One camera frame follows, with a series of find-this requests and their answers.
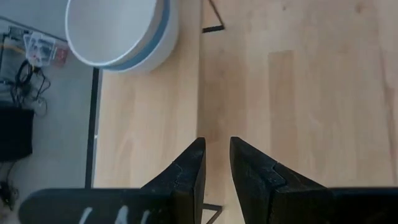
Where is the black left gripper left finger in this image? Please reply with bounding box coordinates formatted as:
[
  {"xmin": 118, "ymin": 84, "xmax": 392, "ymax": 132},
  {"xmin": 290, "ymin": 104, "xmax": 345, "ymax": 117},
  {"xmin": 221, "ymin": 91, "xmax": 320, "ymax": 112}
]
[{"xmin": 141, "ymin": 137, "xmax": 207, "ymax": 224}]

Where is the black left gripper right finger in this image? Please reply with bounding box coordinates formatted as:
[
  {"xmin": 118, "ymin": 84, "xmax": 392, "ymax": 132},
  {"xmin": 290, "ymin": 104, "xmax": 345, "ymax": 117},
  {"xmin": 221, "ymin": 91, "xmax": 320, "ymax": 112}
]
[{"xmin": 229, "ymin": 136, "xmax": 328, "ymax": 224}]

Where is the light grey bowl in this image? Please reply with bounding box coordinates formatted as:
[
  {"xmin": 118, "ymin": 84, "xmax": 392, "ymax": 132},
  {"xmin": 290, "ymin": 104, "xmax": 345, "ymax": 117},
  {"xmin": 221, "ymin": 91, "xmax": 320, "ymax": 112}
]
[{"xmin": 64, "ymin": 0, "xmax": 165, "ymax": 68}]

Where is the black computer case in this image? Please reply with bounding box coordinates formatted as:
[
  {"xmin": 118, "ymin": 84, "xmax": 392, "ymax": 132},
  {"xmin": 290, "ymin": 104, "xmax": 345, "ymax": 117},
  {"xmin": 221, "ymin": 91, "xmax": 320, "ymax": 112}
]
[{"xmin": 0, "ymin": 104, "xmax": 35, "ymax": 162}]

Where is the clear plastic basket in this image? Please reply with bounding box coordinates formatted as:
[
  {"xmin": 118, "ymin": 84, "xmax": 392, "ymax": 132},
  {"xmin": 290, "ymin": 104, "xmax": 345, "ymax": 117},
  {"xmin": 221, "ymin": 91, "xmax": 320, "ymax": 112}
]
[{"xmin": 23, "ymin": 30, "xmax": 69, "ymax": 68}]

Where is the black cable bundle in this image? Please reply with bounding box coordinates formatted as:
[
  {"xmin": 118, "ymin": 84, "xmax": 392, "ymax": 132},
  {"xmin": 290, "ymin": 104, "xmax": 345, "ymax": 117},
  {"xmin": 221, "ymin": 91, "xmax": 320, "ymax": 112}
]
[{"xmin": 9, "ymin": 58, "xmax": 52, "ymax": 118}]

